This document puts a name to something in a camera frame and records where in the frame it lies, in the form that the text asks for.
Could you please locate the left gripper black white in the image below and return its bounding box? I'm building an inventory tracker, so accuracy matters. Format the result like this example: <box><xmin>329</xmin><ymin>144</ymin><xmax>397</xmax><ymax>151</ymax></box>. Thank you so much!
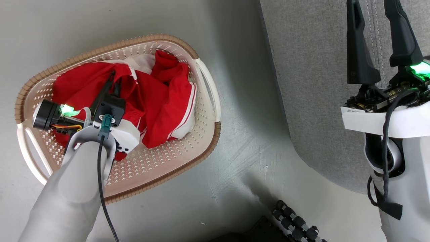
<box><xmin>33</xmin><ymin>71</ymin><xmax>140</xmax><ymax>155</ymax></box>

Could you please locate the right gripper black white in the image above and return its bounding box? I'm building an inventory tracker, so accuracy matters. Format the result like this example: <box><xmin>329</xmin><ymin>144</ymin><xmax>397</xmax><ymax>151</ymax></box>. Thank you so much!
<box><xmin>341</xmin><ymin>0</ymin><xmax>430</xmax><ymax>139</ymax></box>

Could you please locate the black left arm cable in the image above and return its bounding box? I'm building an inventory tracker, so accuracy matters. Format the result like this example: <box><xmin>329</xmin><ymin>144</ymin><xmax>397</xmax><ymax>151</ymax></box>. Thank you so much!
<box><xmin>97</xmin><ymin>114</ymin><xmax>120</xmax><ymax>242</ymax></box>

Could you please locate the grey fabric sofa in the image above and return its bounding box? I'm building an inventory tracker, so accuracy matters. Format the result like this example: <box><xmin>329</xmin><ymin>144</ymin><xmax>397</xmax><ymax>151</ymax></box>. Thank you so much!
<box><xmin>259</xmin><ymin>0</ymin><xmax>430</xmax><ymax>195</ymax></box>

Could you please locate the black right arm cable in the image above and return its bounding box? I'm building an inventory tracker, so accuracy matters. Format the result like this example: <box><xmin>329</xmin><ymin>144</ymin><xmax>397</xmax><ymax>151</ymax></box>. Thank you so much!
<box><xmin>367</xmin><ymin>88</ymin><xmax>421</xmax><ymax>221</ymax></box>

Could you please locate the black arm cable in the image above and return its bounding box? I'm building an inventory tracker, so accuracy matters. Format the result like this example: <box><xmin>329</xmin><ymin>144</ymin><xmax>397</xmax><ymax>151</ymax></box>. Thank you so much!
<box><xmin>97</xmin><ymin>114</ymin><xmax>120</xmax><ymax>242</ymax></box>
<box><xmin>367</xmin><ymin>88</ymin><xmax>421</xmax><ymax>221</ymax></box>

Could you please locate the beige perforated plastic laundry basket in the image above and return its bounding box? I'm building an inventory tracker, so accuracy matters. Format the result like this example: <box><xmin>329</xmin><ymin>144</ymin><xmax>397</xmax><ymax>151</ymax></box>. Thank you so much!
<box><xmin>14</xmin><ymin>34</ymin><xmax>222</xmax><ymax>204</ymax></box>

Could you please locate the red and white jersey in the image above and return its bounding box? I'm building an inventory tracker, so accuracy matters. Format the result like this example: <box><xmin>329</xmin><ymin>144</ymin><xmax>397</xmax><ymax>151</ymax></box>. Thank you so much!
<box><xmin>51</xmin><ymin>50</ymin><xmax>197</xmax><ymax>161</ymax></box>

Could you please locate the black roller wheel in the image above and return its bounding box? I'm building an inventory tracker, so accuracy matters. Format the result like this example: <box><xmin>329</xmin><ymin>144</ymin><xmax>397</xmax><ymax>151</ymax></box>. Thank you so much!
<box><xmin>271</xmin><ymin>200</ymin><xmax>329</xmax><ymax>242</ymax></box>

